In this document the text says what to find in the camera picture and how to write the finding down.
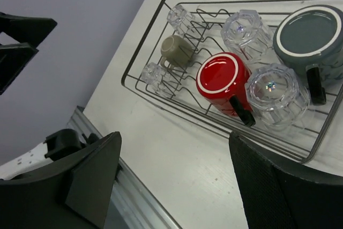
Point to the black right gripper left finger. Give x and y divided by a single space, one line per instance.
72 192

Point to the dark wire dish rack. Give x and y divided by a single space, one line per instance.
182 97

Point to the red mug black handle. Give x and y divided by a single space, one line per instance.
221 80

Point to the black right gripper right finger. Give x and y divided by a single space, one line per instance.
280 193

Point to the clear small glass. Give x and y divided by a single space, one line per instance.
181 20
158 79

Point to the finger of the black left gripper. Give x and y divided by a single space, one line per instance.
14 58
31 30

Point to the grey-green mug black handle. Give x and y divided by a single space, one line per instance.
309 41

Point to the aluminium table edge rail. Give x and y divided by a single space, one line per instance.
132 205

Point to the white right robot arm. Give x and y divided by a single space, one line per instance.
55 147

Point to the beige small cup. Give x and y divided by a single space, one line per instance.
175 52

